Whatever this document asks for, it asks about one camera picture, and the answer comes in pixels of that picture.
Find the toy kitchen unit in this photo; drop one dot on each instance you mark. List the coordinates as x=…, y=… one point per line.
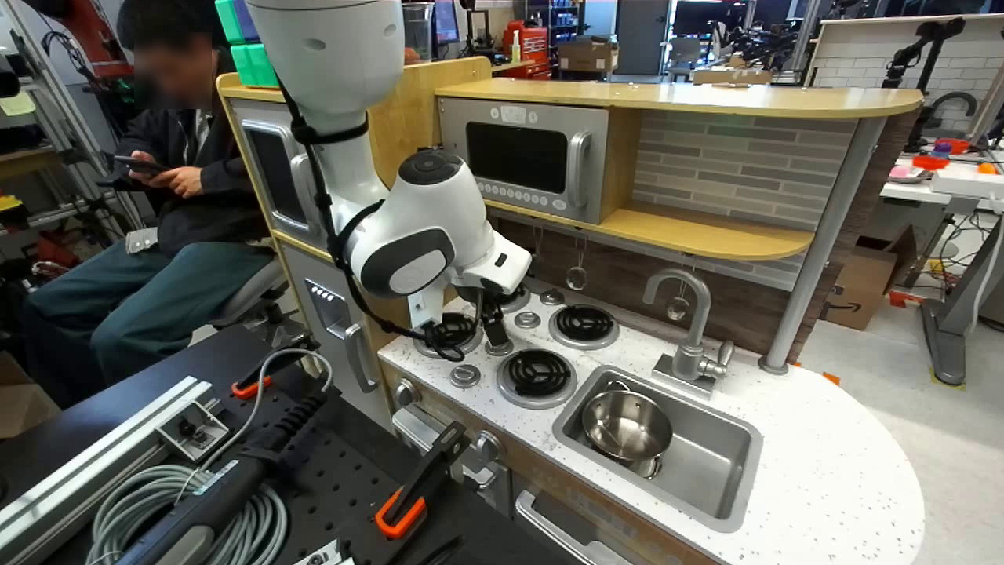
x=837, y=490

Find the silver toy faucet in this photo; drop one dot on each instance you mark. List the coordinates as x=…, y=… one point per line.
x=694, y=315

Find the black clamp with orange grip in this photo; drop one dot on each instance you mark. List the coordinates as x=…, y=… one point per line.
x=409, y=490

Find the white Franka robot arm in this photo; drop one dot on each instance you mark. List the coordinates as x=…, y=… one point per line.
x=316, y=41

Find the silver metal pot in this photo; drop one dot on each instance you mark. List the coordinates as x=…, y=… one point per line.
x=626, y=425

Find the brown cardboard box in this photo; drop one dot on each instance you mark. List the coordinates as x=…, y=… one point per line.
x=867, y=278

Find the grey work table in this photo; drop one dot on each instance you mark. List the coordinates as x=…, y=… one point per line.
x=958, y=209

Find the seated person in dark jacket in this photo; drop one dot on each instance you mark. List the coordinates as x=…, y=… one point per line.
x=159, y=253

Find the toy microwave grey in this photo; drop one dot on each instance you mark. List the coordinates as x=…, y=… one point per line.
x=518, y=159

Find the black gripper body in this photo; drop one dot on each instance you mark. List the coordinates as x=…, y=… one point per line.
x=489, y=303

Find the grey stove knob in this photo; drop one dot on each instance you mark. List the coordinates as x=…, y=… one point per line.
x=524, y=319
x=464, y=374

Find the aluminium extrusion rail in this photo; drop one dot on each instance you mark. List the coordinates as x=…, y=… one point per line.
x=95, y=456

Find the grey toy sink basin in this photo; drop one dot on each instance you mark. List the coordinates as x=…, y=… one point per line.
x=711, y=458

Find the grey toy oven door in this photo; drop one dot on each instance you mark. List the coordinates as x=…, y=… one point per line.
x=274, y=176

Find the white pegboard panel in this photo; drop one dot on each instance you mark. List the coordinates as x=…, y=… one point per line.
x=911, y=52

